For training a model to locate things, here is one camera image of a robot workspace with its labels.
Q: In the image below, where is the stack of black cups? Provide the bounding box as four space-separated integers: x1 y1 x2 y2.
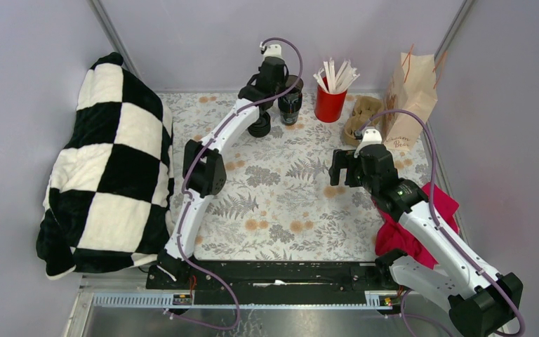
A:
278 75 304 126

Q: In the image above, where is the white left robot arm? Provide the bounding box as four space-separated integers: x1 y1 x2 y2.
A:
146 56 288 289

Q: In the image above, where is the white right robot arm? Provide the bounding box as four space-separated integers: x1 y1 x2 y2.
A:
328 144 525 336

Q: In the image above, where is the red cup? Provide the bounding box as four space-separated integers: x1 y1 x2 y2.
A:
314 85 347 123

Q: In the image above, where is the brown cardboard cup carrier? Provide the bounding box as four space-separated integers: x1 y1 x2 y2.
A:
342 96 385 147

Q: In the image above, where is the white wrapped straws bundle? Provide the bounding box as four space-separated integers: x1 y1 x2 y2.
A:
313 58 360 95

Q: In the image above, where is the crumpled magenta cloth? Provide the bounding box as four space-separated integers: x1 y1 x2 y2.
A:
375 185 460 269

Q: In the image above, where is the tan paper bag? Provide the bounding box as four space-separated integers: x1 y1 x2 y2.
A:
382 49 447 151

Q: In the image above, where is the black white checkered blanket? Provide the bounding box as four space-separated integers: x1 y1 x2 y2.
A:
36 52 174 280

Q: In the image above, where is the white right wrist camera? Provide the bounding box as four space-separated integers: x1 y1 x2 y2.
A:
353 127 382 158

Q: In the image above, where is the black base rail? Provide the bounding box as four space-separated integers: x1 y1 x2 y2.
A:
146 259 398 307

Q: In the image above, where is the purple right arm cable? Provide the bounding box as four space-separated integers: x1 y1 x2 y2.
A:
357 109 527 337

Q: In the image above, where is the aluminium front frame rail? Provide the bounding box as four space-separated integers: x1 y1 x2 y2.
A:
62 270 397 336

